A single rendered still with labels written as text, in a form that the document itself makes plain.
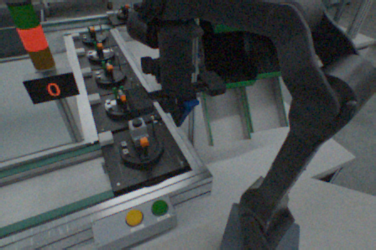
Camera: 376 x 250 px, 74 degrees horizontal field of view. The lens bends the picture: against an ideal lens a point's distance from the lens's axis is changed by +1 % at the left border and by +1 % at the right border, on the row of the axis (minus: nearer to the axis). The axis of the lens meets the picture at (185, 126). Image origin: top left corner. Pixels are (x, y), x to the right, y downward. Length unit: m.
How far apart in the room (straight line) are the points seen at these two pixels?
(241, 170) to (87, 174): 0.53
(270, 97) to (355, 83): 0.67
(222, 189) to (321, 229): 0.31
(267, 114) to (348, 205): 0.38
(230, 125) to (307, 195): 0.34
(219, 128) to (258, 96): 0.19
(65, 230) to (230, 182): 0.52
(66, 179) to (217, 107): 0.54
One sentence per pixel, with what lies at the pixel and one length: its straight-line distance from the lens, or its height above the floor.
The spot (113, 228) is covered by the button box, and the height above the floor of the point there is 0.96.
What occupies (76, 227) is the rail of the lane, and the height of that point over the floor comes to 0.96.
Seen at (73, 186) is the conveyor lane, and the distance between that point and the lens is 0.87.
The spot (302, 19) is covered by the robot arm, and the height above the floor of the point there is 1.49.
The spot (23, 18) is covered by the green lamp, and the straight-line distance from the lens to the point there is 0.69.
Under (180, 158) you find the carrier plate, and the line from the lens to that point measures 0.79.
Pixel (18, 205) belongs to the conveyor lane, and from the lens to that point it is 0.90.
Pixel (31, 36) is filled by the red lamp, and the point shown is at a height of 1.35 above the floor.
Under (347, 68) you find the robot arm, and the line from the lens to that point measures 0.28.
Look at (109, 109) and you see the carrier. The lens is 0.98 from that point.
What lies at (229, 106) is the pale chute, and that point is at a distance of 0.84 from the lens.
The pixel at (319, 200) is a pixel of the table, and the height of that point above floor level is 0.86.
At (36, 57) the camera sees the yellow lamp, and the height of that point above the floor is 1.29.
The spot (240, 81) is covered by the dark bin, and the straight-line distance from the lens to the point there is 0.73.
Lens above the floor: 1.57
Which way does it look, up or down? 41 degrees down
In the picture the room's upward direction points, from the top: straight up
